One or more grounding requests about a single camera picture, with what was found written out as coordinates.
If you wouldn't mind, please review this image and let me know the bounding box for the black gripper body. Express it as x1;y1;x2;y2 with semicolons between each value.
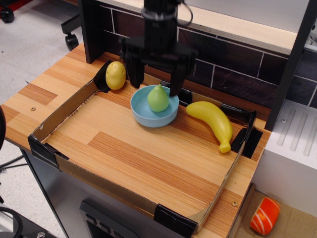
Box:
121;0;198;74

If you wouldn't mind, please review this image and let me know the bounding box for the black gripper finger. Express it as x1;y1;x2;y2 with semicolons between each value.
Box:
170;59;186;96
125;55;145;88

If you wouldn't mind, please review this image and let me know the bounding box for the green plastic pear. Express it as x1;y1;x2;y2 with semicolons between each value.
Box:
147;84;169;112

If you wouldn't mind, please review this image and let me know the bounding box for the light blue bowl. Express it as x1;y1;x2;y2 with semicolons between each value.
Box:
130;85;179;127

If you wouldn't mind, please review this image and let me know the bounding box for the yellow plastic potato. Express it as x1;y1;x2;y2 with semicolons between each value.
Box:
106;61;126;90

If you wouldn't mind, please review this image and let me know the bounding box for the light wooden shelf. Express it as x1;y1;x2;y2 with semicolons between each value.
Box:
150;4;297;55

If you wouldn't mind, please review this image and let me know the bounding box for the dark brick backsplash panel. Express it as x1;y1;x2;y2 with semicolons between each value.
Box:
100;0;317;108

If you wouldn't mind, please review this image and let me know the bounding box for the yellow plastic banana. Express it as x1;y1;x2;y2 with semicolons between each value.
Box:
186;101;233;153

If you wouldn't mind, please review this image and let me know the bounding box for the black chair base with casters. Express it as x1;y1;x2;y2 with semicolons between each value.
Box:
0;0;81;51

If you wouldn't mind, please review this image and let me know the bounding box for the white toy sink unit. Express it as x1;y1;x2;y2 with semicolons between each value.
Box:
253;100;317;216

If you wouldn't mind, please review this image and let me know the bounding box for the black control panel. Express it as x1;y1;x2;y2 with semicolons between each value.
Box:
80;200;139;238

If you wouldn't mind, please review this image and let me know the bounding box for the orange salmon sushi toy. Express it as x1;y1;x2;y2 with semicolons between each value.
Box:
249;197;280;236

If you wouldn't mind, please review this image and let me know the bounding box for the black left post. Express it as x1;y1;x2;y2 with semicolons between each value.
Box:
78;0;104;63

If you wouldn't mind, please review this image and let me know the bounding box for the dark grey right post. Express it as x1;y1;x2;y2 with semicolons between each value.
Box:
265;0;317;131

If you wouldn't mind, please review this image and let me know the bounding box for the black corrugated cable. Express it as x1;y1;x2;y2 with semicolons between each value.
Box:
0;206;23;238

